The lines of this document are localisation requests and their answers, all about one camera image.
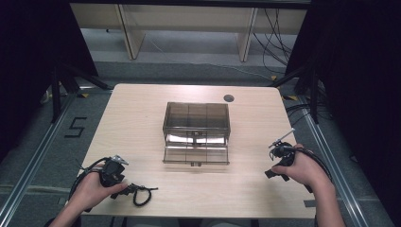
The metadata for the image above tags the thin white floor cable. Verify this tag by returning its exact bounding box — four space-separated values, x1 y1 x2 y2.
145 37 274 81

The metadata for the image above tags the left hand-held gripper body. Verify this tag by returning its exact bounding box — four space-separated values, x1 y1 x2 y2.
99 154 130 188

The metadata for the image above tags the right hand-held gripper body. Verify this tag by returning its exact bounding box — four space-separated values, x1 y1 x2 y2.
268 127 298 168

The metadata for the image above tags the clear brown drawer box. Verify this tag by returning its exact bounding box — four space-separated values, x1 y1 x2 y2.
162 101 232 149

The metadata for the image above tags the black braided cord bracelet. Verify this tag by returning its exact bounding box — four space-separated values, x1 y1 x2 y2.
131 184 160 208

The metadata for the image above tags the person's left hand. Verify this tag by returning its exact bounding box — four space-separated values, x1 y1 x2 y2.
66 162 129 213

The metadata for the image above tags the bundle of black floor cables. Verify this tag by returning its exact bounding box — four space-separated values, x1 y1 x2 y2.
252 8 295 76

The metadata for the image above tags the black metal stand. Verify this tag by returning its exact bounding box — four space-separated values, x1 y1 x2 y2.
50 61 113 125
268 64 320 125

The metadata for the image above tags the right hand-held gripper black cable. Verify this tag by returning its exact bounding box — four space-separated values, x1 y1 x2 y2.
295 147 334 194

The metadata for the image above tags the dark curtain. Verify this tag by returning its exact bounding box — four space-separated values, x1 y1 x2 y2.
0 0 99 165
285 0 401 227

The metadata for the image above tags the aluminium floor rail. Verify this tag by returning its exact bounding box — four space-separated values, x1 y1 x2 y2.
0 93 78 225
297 96 371 227

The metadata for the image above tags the person's right hand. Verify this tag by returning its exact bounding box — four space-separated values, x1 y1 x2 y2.
270 143 333 191

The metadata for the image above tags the clear brown drawer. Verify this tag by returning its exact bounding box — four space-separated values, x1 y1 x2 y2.
162 145 231 167

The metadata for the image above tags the beige wooden desk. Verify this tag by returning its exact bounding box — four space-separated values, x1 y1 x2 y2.
69 2 308 63

